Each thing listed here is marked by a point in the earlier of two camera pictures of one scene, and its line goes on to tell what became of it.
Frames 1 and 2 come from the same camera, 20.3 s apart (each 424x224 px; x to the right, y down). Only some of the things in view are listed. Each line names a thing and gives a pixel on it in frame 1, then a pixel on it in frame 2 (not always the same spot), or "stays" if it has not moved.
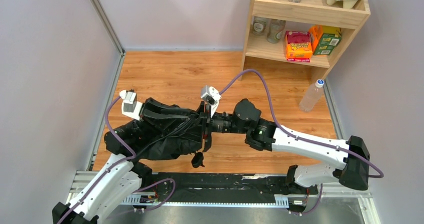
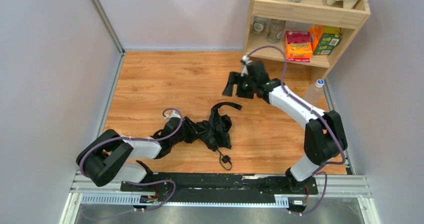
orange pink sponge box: [298, 46] stays
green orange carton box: [324, 38] stays
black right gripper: [205, 126] -> [244, 88]
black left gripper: [145, 117] -> [187, 132]
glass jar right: [276, 27] stays
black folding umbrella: [170, 142] -> [215, 132]
